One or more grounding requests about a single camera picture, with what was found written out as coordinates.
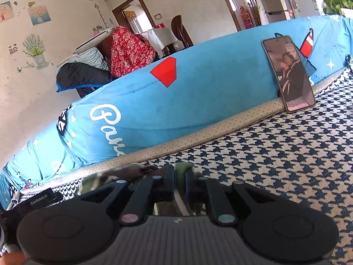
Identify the square picture wall sticker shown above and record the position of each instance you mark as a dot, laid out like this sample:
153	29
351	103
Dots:
6	11
39	13

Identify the green brown striped sweater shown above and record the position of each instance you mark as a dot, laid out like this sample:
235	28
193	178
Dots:
110	175

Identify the smartphone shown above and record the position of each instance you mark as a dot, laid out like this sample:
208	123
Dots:
289	74

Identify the lavender pot wall sticker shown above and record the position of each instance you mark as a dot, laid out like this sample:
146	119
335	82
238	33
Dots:
35	51

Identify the white chest freezer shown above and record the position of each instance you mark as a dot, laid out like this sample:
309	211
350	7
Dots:
306	4

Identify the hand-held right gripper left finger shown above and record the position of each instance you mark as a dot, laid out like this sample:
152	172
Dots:
170	180

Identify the table with white tablecloth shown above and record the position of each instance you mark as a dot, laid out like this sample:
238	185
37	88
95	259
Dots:
160	36

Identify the red floral garment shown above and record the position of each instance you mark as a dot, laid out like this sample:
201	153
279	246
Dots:
129	49

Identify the light green pillow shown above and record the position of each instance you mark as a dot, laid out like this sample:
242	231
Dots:
88	56

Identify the height chart wall sticker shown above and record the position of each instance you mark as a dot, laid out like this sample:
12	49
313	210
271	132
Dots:
97	16

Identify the small figures wall sticker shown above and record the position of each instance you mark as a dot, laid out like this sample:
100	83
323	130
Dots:
13	49

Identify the wall light switch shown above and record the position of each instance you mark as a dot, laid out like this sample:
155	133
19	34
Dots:
158	16

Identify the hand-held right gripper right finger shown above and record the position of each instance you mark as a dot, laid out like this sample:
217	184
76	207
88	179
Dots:
189	182

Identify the pink storage shelf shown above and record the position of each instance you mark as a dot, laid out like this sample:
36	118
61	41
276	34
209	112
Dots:
246	18

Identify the dark jacket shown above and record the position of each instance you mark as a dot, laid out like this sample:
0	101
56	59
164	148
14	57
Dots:
80	76

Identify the white flat board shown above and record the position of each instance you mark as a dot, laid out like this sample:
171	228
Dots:
93	40

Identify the wooden door frame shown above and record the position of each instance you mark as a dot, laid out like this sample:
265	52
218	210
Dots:
117	13
227	0

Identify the blue printed sofa cover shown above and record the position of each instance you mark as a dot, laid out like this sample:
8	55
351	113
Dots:
206	96

